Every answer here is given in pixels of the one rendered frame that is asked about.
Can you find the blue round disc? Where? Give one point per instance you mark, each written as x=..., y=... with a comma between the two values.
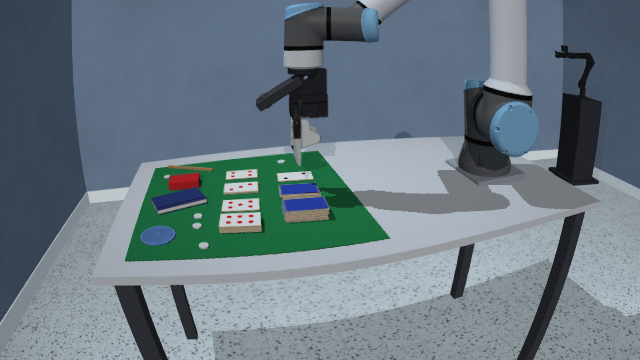
x=157, y=235

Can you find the green felt mat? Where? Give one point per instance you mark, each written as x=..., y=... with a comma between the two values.
x=350, y=222

